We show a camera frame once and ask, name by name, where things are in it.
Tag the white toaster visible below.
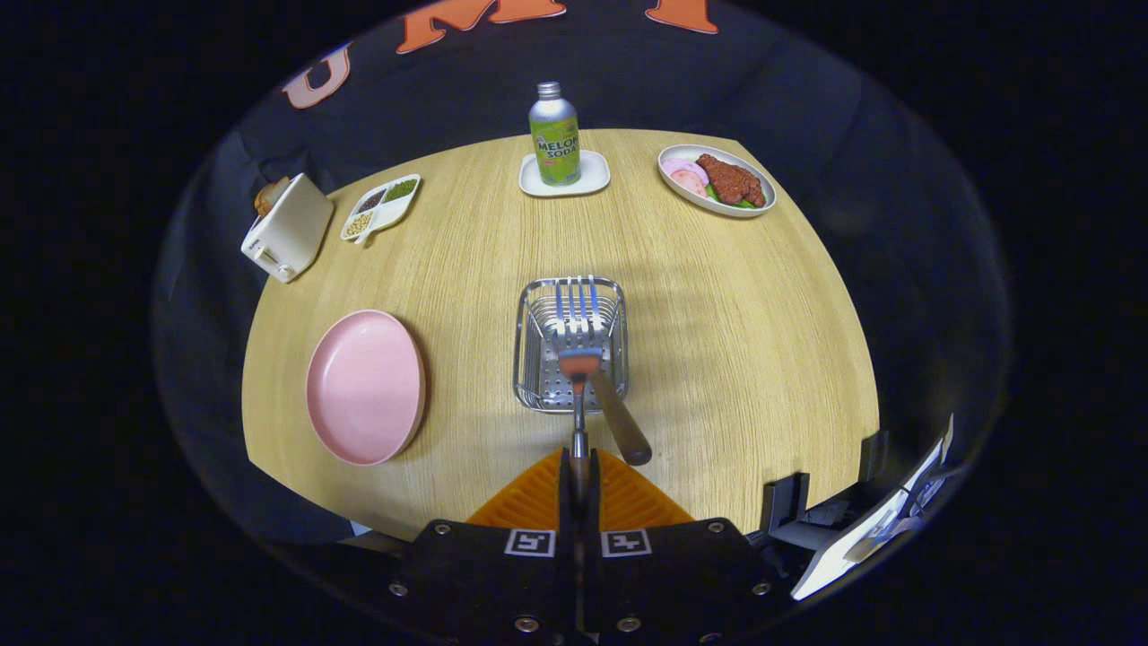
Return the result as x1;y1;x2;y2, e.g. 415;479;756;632
240;173;335;284

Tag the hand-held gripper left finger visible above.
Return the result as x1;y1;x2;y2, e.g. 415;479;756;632
386;449;575;646

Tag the black backdrop cloth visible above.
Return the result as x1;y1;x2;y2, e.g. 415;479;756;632
152;0;1010;539

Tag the brown meat piece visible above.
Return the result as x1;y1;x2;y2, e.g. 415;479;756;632
696;153;767;206

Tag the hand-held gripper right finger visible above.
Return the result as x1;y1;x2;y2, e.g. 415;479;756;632
583;449;781;646

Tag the metal spoon with wooden handle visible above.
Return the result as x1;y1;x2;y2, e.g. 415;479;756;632
587;366;653;467

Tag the green soda bottle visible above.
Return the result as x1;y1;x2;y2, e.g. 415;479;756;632
528;82;582;187

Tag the white oval food plate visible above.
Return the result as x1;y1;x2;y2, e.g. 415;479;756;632
657;144;778;219

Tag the black stand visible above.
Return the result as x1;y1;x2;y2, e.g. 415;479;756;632
859;431;891;485

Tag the metal fork with wooden handle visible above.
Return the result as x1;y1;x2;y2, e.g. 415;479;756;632
552;275;606;503

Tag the white square coaster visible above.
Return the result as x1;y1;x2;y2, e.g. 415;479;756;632
519;150;612;198

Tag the white divided dish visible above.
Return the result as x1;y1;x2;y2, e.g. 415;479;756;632
340;173;422;246

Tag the pink plate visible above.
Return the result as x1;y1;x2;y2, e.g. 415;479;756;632
305;310;428;467

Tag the metal wire cutlery basket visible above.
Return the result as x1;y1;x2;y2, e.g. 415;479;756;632
512;276;630;415

